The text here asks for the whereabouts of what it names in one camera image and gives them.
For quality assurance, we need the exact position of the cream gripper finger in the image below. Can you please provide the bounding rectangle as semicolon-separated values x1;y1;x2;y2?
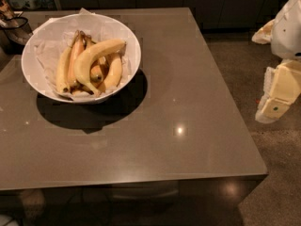
255;67;275;124
262;59;301;121

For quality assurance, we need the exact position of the large yellow top banana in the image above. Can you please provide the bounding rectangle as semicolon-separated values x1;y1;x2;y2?
73;39;126;96

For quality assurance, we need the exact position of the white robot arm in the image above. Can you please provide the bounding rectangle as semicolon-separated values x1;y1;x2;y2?
252;0;301;123

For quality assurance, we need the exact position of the yellow banana right side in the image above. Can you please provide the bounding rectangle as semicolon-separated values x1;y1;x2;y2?
98;53;123;92

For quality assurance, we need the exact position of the short brown-tipped middle banana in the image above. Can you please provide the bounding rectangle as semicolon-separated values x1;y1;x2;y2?
84;35;109;84

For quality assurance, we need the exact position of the yellow banana far left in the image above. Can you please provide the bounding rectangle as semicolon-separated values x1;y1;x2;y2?
55;31;79;94

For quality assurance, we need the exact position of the white bowl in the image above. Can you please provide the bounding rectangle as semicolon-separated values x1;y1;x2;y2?
21;12;142;105

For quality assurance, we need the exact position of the white paper liner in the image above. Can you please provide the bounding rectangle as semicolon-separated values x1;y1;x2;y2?
33;8;133;101

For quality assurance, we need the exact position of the dark wire basket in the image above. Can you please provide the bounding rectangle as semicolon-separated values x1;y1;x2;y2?
0;17;33;55

